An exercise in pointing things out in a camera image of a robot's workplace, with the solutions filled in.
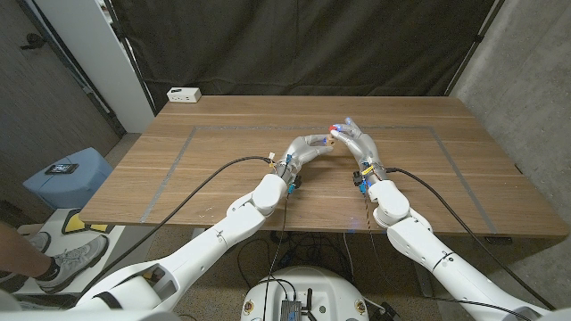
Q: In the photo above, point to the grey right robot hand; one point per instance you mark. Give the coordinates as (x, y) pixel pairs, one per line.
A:
(361, 147)

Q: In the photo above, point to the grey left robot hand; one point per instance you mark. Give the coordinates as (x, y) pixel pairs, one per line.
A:
(303, 151)

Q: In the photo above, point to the wooden block with holes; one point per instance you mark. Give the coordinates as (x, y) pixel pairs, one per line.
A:
(330, 142)

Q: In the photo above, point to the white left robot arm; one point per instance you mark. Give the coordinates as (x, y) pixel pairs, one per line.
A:
(218, 236)

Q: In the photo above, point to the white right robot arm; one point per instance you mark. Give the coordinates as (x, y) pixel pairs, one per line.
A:
(424, 241)

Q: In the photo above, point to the black backdrop curtain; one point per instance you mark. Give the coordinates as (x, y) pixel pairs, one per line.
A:
(312, 44)

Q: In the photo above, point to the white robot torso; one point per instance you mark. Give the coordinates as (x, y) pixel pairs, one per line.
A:
(308, 283)

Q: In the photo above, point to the white power strip box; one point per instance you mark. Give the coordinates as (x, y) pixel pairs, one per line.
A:
(184, 94)

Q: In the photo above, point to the grey table leg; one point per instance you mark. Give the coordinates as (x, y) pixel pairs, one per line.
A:
(421, 278)

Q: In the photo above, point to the black backdrop stand pole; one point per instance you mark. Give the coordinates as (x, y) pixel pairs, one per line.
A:
(478, 39)
(134, 67)

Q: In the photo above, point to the grey module on torso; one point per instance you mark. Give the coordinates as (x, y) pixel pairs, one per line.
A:
(290, 310)

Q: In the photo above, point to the white floor platform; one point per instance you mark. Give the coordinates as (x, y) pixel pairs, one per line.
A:
(129, 249)

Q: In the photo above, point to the white pillar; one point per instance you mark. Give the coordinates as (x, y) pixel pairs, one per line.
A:
(98, 58)

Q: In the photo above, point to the blue stool with phone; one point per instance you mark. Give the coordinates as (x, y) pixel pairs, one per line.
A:
(76, 189)

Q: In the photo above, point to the yellow black floor pedal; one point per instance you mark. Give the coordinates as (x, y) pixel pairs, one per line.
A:
(73, 223)

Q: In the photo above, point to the black smartphone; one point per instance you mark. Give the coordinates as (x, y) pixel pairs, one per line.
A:
(61, 168)

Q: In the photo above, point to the grey black sneaker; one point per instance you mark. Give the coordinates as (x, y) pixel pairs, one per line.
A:
(39, 242)
(73, 263)

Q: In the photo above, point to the person's bare leg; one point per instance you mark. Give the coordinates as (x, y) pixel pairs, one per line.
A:
(18, 254)

